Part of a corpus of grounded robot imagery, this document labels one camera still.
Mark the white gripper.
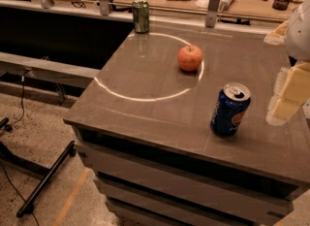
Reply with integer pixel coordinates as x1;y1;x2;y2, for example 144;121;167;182
263;0;310;126

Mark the blue pepsi can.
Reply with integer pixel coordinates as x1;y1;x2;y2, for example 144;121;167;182
210;82;251;137

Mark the green soda can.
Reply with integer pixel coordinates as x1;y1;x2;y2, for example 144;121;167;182
132;0;149;33

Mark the dark round cup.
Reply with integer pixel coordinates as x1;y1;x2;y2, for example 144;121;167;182
272;0;291;11

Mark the red apple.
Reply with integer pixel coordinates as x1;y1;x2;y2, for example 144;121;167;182
177;45;203;72

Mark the grey drawer cabinet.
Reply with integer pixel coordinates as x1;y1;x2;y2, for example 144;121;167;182
64;23;310;226

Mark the black stand leg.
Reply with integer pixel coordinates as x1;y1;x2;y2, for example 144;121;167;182
16;141;77;218

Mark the metal bracket post right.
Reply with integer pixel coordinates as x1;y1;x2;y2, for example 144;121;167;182
205;0;221;28

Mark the black floor cable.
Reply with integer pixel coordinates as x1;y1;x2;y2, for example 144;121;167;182
0;161;41;226

